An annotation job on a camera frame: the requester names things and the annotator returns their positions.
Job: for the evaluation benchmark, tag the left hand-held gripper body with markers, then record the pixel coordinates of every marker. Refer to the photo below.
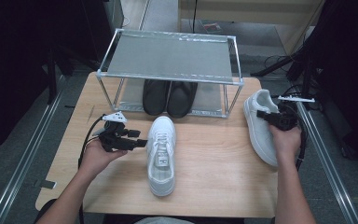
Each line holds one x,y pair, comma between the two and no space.
113,138

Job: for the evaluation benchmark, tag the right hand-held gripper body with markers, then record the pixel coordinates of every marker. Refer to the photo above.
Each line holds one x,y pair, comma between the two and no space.
286,119

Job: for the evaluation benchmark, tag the white sneaker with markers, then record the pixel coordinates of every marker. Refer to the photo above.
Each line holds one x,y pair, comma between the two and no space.
161,168
261,140

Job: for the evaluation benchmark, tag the black slipper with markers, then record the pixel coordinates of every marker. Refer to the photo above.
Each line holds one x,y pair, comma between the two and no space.
155,96
181,99

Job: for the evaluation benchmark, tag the metal frame shoe rack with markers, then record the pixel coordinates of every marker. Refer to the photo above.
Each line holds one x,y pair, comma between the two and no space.
171,56

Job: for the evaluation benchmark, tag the person's right hand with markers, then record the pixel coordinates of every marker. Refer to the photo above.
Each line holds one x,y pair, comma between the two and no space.
287,144

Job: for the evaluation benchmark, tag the person's left hand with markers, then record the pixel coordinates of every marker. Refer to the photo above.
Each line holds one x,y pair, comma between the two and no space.
96,158

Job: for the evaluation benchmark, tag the black stand legs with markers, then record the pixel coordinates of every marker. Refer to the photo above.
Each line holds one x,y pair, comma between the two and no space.
276,65

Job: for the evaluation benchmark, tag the black curtain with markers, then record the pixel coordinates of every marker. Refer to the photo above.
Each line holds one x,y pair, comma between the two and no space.
18,62
348,77

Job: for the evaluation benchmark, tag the person's grey clothing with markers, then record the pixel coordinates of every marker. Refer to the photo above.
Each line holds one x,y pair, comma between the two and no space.
164,221

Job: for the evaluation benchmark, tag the grey tape strip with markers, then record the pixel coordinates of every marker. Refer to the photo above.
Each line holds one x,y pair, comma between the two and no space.
45,184

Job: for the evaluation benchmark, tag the red labelled flat packet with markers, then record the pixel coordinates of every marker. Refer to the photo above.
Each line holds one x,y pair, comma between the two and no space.
211,26

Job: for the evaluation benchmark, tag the wooden cabinet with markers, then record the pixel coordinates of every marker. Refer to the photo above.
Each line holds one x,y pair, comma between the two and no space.
248,12

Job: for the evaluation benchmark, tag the metal floor rail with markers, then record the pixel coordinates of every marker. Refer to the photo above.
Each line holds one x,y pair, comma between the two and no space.
21,168
329,174

